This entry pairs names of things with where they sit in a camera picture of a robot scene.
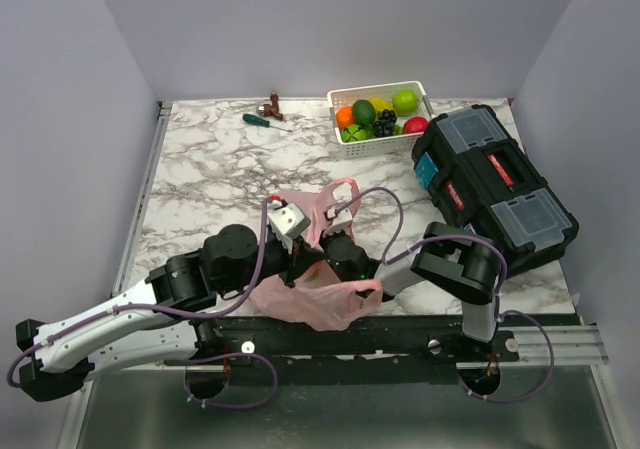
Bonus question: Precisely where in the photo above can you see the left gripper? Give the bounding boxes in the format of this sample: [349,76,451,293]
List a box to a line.
[218,234,325,296]

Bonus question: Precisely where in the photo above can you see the pink plastic bag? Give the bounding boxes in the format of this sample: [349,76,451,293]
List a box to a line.
[249,177,383,331]

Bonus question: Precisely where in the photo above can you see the green fruit with black trim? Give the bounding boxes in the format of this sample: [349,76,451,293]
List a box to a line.
[340,124,371,143]

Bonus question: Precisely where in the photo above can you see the dark purple fake grapes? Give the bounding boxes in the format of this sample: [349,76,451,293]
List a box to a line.
[372,110,397,138]

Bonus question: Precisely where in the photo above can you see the orange fake orange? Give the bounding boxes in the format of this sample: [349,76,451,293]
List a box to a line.
[335,106,355,131]

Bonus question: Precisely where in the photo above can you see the dark green fake fruit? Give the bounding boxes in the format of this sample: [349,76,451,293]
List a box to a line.
[352,99,377,126]

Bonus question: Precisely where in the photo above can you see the red fake apple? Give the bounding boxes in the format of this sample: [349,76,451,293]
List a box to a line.
[403,116,429,134]

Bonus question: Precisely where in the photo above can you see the yellow fake lemon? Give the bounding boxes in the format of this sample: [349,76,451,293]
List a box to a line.
[368,97,394,112]

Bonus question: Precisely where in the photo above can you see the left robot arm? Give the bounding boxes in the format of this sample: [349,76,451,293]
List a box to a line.
[6,224,323,402]

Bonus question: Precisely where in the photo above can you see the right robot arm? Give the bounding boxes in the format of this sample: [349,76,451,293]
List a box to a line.
[320,222,508,361]

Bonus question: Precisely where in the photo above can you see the green fake apple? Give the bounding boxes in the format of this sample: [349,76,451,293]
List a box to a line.
[392,89,419,116]

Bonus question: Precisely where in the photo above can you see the white perforated plastic basket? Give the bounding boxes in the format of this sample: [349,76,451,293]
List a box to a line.
[326,79,431,159]

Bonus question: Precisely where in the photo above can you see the brown metal faucet valve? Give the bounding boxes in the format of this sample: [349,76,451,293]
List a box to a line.
[256,91,284,121]

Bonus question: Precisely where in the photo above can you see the black plastic toolbox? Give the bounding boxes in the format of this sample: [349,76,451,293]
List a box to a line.
[411,104,579,276]

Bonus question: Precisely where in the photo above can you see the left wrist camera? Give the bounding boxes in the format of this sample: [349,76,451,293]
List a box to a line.
[267,196,311,255]

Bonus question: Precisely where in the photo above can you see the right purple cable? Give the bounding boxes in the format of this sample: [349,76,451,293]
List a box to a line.
[332,186,509,320]

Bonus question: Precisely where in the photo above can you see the aluminium frame rail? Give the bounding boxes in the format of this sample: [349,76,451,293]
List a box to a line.
[113,98,608,365]

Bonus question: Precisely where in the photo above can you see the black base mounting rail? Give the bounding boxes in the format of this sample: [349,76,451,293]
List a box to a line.
[186,316,518,394]

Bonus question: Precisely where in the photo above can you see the green handled screwdriver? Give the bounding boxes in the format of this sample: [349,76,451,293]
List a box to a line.
[242,113,292,133]

